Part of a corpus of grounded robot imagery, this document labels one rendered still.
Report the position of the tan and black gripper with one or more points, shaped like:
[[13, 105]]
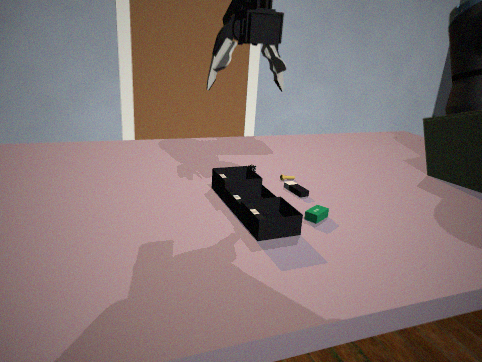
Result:
[[260, 29]]

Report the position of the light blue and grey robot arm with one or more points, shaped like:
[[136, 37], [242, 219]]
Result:
[[465, 38]]

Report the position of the black rack of bins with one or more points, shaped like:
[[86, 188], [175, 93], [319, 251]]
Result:
[[263, 214]]

